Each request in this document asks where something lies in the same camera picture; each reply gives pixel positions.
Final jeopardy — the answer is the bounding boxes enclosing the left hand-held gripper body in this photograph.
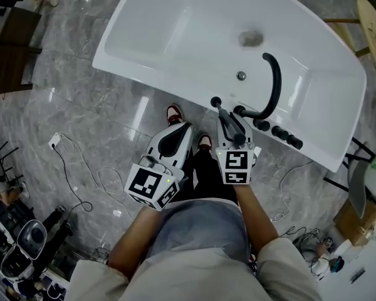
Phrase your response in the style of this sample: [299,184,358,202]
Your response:
[124,151,185,213]

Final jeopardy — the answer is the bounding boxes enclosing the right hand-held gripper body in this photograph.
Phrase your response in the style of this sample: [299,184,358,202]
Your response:
[216,147,262,187]

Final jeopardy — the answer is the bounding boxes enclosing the person's right forearm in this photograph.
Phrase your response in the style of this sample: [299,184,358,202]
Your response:
[234,183,280,257]

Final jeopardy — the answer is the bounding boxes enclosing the person's left forearm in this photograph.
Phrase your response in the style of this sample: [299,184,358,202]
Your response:
[107,204,164,279]

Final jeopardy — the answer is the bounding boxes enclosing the white bathtub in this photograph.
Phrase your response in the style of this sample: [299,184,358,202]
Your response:
[91,0,368,173]

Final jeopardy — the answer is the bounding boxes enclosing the black round knob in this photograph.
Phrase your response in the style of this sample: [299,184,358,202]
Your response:
[286,134,304,151]
[253,119,271,132]
[271,125,290,139]

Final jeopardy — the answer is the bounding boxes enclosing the person's right sneaker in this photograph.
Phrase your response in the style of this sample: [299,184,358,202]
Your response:
[196,132,212,152]

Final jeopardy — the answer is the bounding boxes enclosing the person's sneaker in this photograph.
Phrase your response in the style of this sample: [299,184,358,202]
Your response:
[166,103,184,127]
[196,132,212,152]

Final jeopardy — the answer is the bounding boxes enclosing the person's black trousers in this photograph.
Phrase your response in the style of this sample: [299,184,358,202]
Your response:
[179,147,239,206]

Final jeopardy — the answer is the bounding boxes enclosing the person's left sneaker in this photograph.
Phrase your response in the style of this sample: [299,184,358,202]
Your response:
[166,103,184,127]

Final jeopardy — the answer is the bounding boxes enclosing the black curved faucet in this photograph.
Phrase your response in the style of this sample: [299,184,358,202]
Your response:
[232,52,283,120]

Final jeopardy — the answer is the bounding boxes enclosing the white power strip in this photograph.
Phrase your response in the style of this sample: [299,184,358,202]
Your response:
[47,132,62,151]

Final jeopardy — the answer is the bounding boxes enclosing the person's light shirt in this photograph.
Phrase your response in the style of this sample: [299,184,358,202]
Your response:
[62,198,323,301]

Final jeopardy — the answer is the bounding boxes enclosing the gray round appliance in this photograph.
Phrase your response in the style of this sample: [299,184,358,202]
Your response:
[0,219,48,279]

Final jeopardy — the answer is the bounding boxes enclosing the cardboard box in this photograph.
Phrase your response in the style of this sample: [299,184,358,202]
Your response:
[333,198,376,248]

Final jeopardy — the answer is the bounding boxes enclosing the dark wooden desk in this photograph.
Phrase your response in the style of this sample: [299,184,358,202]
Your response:
[0,6,44,98]

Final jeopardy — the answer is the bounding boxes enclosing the round wooden table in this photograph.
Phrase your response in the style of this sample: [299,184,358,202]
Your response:
[323,0,376,82]

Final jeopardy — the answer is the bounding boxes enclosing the white cable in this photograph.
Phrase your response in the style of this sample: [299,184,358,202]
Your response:
[270,159,315,223]
[60,134,136,223]

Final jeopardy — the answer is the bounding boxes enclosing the black cable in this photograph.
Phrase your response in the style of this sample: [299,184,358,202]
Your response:
[54,139,93,213]

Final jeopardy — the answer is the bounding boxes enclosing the gray chair with black frame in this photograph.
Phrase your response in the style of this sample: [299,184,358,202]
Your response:
[323,135,376,219]

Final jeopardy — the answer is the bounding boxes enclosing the black metal frame chair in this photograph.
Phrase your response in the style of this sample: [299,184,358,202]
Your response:
[0,140,26,185]

